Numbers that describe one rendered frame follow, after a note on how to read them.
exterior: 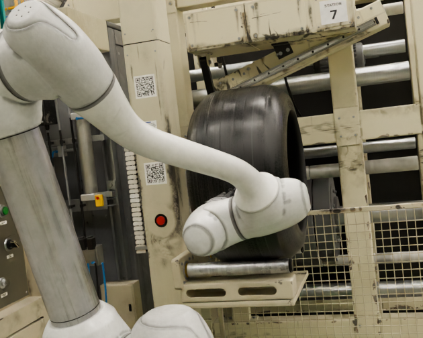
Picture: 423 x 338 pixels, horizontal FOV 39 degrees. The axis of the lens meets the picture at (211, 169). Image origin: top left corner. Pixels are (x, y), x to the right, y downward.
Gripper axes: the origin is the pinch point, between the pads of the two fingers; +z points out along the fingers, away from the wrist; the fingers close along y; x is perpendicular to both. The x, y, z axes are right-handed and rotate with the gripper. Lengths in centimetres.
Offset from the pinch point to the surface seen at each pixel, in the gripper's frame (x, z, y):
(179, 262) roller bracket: 23.6, 9.7, 24.8
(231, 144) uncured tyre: -12.4, 7.5, 2.1
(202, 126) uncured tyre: -18.0, 12.0, 11.3
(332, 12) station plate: -46, 57, -27
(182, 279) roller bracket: 29.4, 9.5, 24.8
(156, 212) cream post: 10.2, 22.7, 35.1
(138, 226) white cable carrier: 15, 23, 42
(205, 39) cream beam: -44, 57, 18
